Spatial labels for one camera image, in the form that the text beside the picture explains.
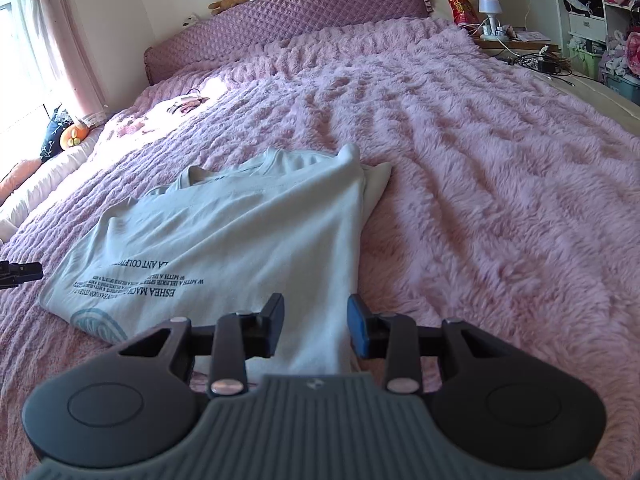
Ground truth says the cream bedding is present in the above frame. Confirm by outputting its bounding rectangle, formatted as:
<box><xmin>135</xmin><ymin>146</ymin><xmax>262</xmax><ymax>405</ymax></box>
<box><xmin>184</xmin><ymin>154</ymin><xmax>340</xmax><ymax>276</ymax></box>
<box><xmin>0</xmin><ymin>130</ymin><xmax>108</xmax><ymax>246</ymax></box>

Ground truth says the red snack bag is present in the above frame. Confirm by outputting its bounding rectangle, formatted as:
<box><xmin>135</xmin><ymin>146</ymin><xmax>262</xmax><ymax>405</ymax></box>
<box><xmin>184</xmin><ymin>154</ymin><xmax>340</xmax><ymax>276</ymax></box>
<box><xmin>447</xmin><ymin>0</ymin><xmax>481</xmax><ymax>28</ymax></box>

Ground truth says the pink lace curtain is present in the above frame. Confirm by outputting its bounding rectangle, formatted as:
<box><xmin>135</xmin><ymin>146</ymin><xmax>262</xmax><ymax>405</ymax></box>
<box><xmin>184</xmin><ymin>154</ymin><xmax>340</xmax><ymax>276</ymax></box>
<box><xmin>22</xmin><ymin>0</ymin><xmax>108</xmax><ymax>121</ymax></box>

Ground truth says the wooden bed frame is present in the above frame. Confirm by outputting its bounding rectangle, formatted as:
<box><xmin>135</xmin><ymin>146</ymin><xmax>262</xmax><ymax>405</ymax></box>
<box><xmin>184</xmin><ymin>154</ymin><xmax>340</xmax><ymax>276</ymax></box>
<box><xmin>530</xmin><ymin>67</ymin><xmax>640</xmax><ymax>131</ymax></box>

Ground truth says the window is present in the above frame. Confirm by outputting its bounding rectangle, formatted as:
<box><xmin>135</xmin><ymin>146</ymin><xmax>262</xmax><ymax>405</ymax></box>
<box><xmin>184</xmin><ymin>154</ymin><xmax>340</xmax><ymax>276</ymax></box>
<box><xmin>0</xmin><ymin>0</ymin><xmax>56</xmax><ymax>126</ymax></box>

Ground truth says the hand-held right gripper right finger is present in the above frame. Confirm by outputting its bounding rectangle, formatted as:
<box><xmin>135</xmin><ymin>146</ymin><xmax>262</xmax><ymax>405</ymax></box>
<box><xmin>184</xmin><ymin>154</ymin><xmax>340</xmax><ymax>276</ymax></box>
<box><xmin>346</xmin><ymin>293</ymin><xmax>523</xmax><ymax>396</ymax></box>

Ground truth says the navy floral pillow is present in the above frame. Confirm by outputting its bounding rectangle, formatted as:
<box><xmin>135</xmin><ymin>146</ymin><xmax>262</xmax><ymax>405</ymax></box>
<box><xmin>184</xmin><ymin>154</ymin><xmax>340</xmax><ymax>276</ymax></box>
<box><xmin>40</xmin><ymin>105</ymin><xmax>76</xmax><ymax>163</ymax></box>

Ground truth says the small brown cloth item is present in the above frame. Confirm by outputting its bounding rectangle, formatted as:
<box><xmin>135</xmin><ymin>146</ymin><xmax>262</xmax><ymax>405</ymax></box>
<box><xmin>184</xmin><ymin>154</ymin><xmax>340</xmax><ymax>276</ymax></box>
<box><xmin>167</xmin><ymin>91</ymin><xmax>211</xmax><ymax>115</ymax></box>

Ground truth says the purple quilted headboard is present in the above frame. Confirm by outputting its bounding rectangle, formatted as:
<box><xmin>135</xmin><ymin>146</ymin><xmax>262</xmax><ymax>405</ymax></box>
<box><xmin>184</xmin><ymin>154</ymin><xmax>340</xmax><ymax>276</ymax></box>
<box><xmin>144</xmin><ymin>0</ymin><xmax>432</xmax><ymax>86</ymax></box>

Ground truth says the pile of pink clothes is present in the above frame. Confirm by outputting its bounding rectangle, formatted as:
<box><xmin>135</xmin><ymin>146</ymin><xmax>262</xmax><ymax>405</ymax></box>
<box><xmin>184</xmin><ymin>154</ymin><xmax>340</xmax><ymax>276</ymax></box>
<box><xmin>600</xmin><ymin>30</ymin><xmax>640</xmax><ymax>78</ymax></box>

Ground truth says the green storage bin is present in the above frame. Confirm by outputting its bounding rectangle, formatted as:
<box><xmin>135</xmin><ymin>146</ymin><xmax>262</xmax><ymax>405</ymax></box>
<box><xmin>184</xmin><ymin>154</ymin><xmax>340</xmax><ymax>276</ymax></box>
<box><xmin>570</xmin><ymin>40</ymin><xmax>608</xmax><ymax>81</ymax></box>

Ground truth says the white open shelf unit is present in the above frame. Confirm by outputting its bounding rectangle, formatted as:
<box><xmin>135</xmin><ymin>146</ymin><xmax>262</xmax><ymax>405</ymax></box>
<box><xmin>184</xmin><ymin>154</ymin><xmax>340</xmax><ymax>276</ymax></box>
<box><xmin>550</xmin><ymin>0</ymin><xmax>640</xmax><ymax>61</ymax></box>

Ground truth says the white table lamp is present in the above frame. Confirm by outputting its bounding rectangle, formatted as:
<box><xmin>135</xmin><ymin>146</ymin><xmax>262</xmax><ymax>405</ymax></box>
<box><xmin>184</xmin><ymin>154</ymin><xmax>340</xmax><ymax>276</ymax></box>
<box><xmin>478</xmin><ymin>0</ymin><xmax>503</xmax><ymax>36</ymax></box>

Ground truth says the tangle of black cables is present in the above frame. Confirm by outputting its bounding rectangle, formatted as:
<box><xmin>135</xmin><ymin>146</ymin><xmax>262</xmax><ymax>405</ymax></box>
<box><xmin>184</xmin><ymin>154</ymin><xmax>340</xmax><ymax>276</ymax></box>
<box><xmin>510</xmin><ymin>45</ymin><xmax>576</xmax><ymax>78</ymax></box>

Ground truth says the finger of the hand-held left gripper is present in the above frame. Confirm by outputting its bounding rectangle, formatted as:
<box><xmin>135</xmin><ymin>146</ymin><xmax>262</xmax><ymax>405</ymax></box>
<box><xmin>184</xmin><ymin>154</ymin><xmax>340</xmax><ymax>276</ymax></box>
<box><xmin>0</xmin><ymin>259</ymin><xmax>44</xmax><ymax>289</ymax></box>

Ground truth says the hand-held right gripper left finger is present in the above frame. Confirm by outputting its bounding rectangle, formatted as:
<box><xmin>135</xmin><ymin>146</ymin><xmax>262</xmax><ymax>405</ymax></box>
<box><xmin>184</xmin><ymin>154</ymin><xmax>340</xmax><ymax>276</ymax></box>
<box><xmin>117</xmin><ymin>292</ymin><xmax>286</xmax><ymax>396</ymax></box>

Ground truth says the wooden bedside table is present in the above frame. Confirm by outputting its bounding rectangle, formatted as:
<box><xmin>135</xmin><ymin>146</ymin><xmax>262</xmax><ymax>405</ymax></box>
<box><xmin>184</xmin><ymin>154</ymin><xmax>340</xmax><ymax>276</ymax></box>
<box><xmin>472</xmin><ymin>30</ymin><xmax>561</xmax><ymax>54</ymax></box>

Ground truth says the orange plush toy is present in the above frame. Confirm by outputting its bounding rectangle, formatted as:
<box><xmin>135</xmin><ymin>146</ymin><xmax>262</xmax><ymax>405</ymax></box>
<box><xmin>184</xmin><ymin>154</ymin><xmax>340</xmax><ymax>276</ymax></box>
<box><xmin>59</xmin><ymin>121</ymin><xmax>90</xmax><ymax>151</ymax></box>

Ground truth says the pink fluffy blanket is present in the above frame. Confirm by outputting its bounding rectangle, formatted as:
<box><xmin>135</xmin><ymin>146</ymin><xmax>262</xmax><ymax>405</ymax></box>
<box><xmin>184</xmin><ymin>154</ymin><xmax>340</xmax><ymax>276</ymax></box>
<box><xmin>0</xmin><ymin>16</ymin><xmax>640</xmax><ymax>480</ymax></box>

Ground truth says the brown teddy bear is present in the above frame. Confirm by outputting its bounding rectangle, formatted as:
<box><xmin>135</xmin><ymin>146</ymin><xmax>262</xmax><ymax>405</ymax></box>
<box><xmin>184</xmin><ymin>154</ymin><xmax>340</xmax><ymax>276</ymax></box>
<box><xmin>209</xmin><ymin>0</ymin><xmax>253</xmax><ymax>15</ymax></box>

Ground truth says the teal storage box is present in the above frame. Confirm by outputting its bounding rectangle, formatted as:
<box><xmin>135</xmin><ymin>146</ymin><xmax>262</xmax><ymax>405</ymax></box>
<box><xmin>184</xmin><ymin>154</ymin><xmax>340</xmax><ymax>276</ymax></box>
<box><xmin>602</xmin><ymin>72</ymin><xmax>640</xmax><ymax>106</ymax></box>

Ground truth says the white printed sweatshirt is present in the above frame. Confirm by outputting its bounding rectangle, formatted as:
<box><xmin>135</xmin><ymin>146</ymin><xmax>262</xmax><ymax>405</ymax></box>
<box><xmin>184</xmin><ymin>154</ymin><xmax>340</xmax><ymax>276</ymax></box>
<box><xmin>39</xmin><ymin>142</ymin><xmax>393</xmax><ymax>378</ymax></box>

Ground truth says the peach bolster pillow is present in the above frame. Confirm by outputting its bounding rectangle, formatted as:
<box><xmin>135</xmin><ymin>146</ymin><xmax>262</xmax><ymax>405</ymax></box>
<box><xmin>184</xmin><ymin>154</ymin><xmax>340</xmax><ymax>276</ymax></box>
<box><xmin>0</xmin><ymin>159</ymin><xmax>43</xmax><ymax>206</ymax></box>

